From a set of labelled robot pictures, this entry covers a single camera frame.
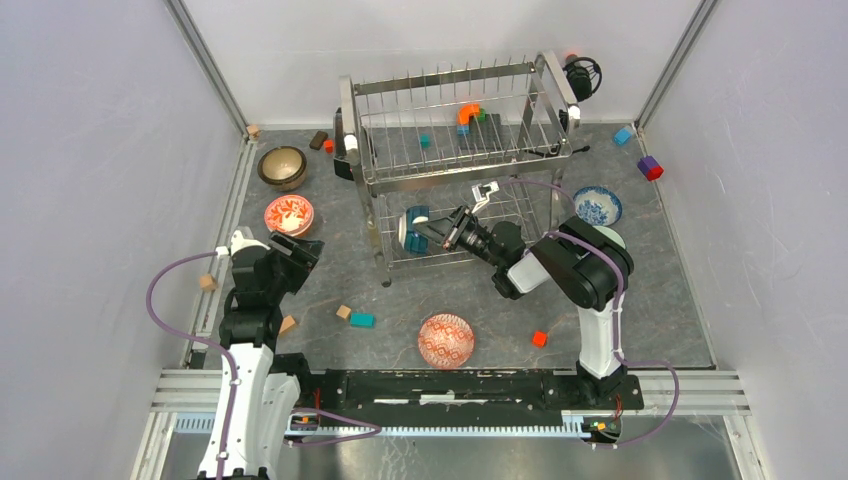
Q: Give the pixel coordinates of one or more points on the tan wooden cube left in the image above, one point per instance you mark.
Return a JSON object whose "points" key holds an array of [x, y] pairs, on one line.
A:
{"points": [[207, 283]]}

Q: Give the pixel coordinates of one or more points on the light blue block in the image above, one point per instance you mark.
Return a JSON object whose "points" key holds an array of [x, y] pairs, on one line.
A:
{"points": [[623, 135]]}

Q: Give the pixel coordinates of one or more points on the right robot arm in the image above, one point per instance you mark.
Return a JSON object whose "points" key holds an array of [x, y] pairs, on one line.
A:
{"points": [[589, 264]]}

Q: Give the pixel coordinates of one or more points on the teal block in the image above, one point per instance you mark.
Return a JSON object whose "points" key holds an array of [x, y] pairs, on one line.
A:
{"points": [[362, 320]]}

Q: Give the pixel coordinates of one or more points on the teal white cup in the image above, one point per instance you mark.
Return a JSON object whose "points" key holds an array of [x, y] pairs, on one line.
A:
{"points": [[411, 241]]}

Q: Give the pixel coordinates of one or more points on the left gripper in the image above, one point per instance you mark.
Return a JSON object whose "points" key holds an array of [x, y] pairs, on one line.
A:
{"points": [[304, 254]]}

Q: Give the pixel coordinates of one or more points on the dark brown block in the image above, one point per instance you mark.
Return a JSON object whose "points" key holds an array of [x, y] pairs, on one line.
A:
{"points": [[318, 140]]}

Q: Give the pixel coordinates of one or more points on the purple and red block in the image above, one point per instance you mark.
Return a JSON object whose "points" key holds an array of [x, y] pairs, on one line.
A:
{"points": [[650, 168]]}

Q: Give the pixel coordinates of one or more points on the orange plastic bowl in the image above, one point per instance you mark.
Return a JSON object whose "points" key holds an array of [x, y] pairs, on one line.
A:
{"points": [[296, 233]]}

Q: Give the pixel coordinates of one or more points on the pink patterned bowl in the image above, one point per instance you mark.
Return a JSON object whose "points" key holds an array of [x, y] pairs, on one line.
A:
{"points": [[289, 212]]}

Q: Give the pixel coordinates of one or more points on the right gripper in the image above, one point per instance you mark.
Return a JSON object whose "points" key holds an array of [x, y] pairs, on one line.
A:
{"points": [[448, 229]]}

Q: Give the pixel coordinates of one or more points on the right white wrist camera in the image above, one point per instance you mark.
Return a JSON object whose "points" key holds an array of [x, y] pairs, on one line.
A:
{"points": [[482, 193]]}

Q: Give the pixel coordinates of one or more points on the small tan cube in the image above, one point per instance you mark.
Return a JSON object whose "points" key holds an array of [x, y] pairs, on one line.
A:
{"points": [[344, 312]]}

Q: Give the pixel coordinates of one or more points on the pale green bowl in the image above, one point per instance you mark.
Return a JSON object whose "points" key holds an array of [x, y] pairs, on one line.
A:
{"points": [[607, 238]]}

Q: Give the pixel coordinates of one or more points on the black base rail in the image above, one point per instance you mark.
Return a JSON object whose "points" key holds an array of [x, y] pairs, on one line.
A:
{"points": [[467, 398]]}

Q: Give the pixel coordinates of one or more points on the steel two-tier dish rack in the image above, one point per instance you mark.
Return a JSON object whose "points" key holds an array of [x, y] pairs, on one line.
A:
{"points": [[397, 111]]}

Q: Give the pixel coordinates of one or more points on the black bowl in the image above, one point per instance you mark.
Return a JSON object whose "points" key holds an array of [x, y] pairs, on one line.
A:
{"points": [[342, 167]]}

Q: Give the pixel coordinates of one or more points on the orange arch brick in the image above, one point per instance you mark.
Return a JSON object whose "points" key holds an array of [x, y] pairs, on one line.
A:
{"points": [[467, 113]]}

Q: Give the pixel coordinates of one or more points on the tan wooden block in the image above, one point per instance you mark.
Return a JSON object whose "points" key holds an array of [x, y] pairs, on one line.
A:
{"points": [[288, 324]]}

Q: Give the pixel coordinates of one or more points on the black microphone on tripod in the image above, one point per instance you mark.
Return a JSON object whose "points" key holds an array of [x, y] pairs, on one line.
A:
{"points": [[575, 80]]}

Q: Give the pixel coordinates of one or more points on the brown glazed bowl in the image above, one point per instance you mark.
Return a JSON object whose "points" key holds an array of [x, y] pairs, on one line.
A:
{"points": [[283, 168]]}

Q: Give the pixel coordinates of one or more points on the orange cube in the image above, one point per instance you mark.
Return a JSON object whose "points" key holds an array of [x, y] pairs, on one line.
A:
{"points": [[540, 339]]}

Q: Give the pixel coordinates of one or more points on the blue white floral bowl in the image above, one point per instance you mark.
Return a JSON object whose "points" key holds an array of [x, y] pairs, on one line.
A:
{"points": [[597, 206]]}

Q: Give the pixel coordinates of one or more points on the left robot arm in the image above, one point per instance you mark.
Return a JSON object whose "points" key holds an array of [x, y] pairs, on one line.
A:
{"points": [[258, 388]]}

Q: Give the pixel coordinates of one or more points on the blue zigzag patterned bowl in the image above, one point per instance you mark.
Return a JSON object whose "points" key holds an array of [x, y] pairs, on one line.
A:
{"points": [[446, 341]]}

